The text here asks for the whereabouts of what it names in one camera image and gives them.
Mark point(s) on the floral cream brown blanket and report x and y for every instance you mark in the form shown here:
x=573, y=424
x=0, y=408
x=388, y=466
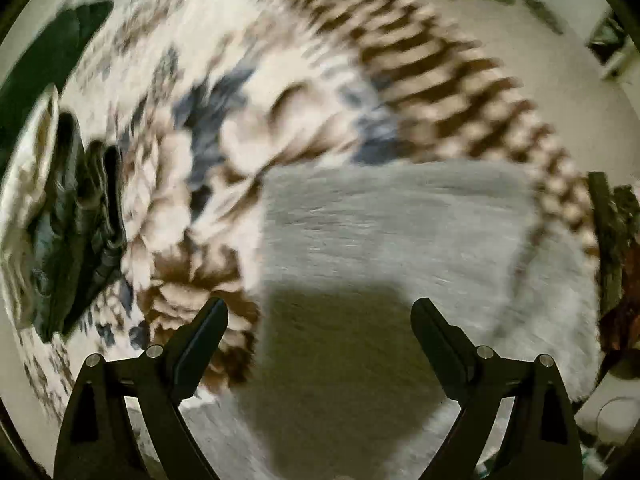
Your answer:
x=203, y=97

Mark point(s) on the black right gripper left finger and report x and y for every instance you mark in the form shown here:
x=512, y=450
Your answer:
x=97, y=441

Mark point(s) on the dark green folded garment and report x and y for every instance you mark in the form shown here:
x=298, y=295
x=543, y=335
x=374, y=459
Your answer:
x=77, y=236

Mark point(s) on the grey fluffy fleece pants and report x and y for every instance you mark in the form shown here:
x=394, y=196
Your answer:
x=340, y=388

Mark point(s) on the cream folded garment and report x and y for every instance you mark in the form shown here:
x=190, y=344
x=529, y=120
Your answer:
x=22, y=197

